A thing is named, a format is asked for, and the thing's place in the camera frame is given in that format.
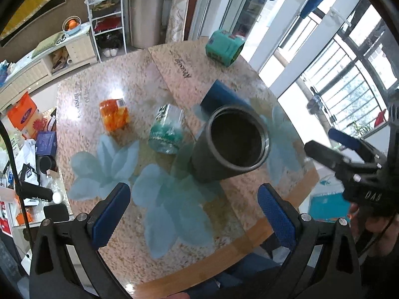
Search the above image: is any grey tall cylinder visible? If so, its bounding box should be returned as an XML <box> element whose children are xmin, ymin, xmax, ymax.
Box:
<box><xmin>129</xmin><ymin>0</ymin><xmax>165</xmax><ymax>49</ymax></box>

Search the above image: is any orange paper bag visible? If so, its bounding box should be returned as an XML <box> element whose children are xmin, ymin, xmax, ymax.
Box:
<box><xmin>7</xmin><ymin>92</ymin><xmax>45</xmax><ymax>140</ymax></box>

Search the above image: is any white metal shelf rack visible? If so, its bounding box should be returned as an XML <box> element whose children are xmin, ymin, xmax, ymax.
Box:
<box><xmin>85</xmin><ymin>0</ymin><xmax>128</xmax><ymax>63</ymax></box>

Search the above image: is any black metal cup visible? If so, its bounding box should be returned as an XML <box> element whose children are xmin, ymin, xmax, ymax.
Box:
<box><xmin>190</xmin><ymin>106</ymin><xmax>272</xmax><ymax>184</ymax></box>

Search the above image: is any black cylinder container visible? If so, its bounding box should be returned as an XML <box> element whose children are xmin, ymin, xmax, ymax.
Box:
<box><xmin>37</xmin><ymin>155</ymin><xmax>57</xmax><ymax>174</ymax></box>

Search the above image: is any yellow cloth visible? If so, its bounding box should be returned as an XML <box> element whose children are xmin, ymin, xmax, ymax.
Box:
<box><xmin>0</xmin><ymin>0</ymin><xmax>75</xmax><ymax>39</ymax></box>

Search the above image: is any black phone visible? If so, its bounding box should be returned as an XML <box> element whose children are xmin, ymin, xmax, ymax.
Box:
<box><xmin>43</xmin><ymin>204</ymin><xmax>70</xmax><ymax>222</ymax></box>

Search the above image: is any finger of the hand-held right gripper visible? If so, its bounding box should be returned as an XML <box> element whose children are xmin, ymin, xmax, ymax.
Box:
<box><xmin>304</xmin><ymin>141</ymin><xmax>380</xmax><ymax>178</ymax></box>
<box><xmin>328</xmin><ymin>129</ymin><xmax>386</xmax><ymax>163</ymax></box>

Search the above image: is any person's leg in jeans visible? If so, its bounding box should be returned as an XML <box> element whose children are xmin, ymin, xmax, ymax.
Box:
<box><xmin>175</xmin><ymin>252</ymin><xmax>283</xmax><ymax>299</ymax></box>

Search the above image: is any teal tissue pack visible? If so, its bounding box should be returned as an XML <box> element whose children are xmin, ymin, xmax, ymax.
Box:
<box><xmin>205</xmin><ymin>29</ymin><xmax>245</xmax><ymax>68</ymax></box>

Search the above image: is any orange snack packet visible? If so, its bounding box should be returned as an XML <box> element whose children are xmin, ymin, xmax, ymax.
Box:
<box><xmin>99</xmin><ymin>98</ymin><xmax>130</xmax><ymax>133</ymax></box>

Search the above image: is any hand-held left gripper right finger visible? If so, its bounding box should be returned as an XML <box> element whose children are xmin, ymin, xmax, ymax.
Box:
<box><xmin>257</xmin><ymin>183</ymin><xmax>363</xmax><ymax>299</ymax></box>

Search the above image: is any patterned curtain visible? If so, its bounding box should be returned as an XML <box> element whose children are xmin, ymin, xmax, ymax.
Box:
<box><xmin>165</xmin><ymin>0</ymin><xmax>195</xmax><ymax>43</ymax></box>

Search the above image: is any teal floor mat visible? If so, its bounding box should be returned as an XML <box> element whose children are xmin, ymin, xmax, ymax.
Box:
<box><xmin>308</xmin><ymin>192</ymin><xmax>353</xmax><ymax>222</ymax></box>

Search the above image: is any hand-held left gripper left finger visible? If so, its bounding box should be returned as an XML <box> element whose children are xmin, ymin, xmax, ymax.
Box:
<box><xmin>29</xmin><ymin>182</ymin><xmax>131</xmax><ymax>299</ymax></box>

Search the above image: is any black foam handle grip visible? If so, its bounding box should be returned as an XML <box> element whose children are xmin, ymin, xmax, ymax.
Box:
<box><xmin>19</xmin><ymin>182</ymin><xmax>53</xmax><ymax>199</ymax></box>

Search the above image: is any white cabinet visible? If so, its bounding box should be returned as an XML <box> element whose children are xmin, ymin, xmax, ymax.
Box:
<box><xmin>0</xmin><ymin>30</ymin><xmax>98</xmax><ymax>111</ymax></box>

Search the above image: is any black cable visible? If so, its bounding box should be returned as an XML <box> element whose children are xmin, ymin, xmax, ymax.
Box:
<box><xmin>0</xmin><ymin>121</ymin><xmax>35</xmax><ymax>244</ymax></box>

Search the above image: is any basket with orange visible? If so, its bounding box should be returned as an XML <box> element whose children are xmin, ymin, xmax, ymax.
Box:
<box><xmin>62</xmin><ymin>16</ymin><xmax>82</xmax><ymax>36</ymax></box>

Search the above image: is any person's right hand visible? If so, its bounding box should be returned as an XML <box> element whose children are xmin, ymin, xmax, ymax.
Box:
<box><xmin>347</xmin><ymin>203</ymin><xmax>399</xmax><ymax>257</ymax></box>

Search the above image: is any small blue carton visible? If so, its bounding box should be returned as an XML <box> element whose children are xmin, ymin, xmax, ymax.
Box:
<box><xmin>35</xmin><ymin>130</ymin><xmax>58</xmax><ymax>158</ymax></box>

